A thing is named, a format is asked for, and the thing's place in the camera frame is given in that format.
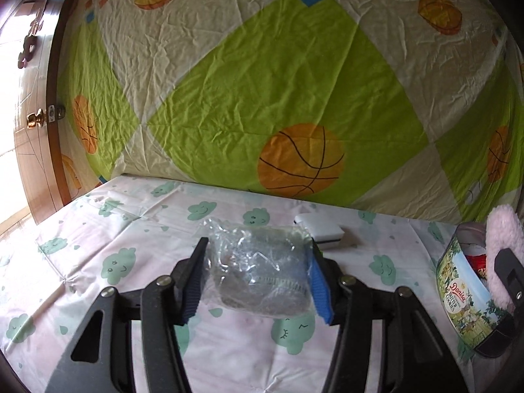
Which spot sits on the white rectangular box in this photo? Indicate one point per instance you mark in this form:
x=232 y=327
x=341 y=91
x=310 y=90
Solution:
x=323 y=229

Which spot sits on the cloud print bedsheet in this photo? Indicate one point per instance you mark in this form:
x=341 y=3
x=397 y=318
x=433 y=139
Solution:
x=123 y=233

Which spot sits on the clear plastic bag grey cloth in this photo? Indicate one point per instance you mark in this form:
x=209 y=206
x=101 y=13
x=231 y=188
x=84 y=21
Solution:
x=254 y=270

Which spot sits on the printed cookie tin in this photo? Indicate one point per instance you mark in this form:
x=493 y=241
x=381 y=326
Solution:
x=462 y=294

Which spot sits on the brass door knob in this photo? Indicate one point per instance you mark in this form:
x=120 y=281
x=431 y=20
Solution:
x=35 y=118

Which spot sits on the pink fluffy sock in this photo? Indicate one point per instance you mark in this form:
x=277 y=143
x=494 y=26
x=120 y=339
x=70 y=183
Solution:
x=501 y=233

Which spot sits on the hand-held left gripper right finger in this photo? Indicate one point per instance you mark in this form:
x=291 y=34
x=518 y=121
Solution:
x=321 y=290

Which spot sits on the wooden door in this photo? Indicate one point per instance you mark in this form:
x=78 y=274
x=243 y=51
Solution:
x=28 y=163

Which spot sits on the dark hanging door ornament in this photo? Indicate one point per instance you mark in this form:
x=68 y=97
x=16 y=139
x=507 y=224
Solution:
x=30 y=39

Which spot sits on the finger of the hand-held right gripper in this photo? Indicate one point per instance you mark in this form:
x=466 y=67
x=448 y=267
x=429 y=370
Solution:
x=497 y=337
x=507 y=272

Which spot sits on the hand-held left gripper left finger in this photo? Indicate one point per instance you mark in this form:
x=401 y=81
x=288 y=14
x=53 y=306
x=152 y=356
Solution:
x=191 y=290

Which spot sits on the basketball print quilt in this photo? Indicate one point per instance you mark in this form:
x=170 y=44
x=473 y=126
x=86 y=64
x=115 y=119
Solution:
x=266 y=82

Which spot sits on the metal door latch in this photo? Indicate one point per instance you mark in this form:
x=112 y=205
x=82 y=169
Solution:
x=56 y=112

